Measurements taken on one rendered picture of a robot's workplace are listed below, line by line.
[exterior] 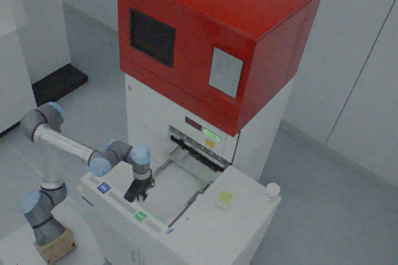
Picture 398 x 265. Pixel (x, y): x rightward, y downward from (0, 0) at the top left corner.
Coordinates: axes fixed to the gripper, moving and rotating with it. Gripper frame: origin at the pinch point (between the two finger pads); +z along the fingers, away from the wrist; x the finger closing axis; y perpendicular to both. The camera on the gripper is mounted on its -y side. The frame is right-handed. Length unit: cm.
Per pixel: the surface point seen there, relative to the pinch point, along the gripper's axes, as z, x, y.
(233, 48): -62, -6, 54
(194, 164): 23, 4, 51
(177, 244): 14.2, -23.5, 0.7
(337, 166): 111, -64, 199
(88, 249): 28.7, 12.8, -25.5
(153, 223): 15.0, -7.1, 2.1
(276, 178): 111, -25, 148
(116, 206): 14.6, 13.0, -2.9
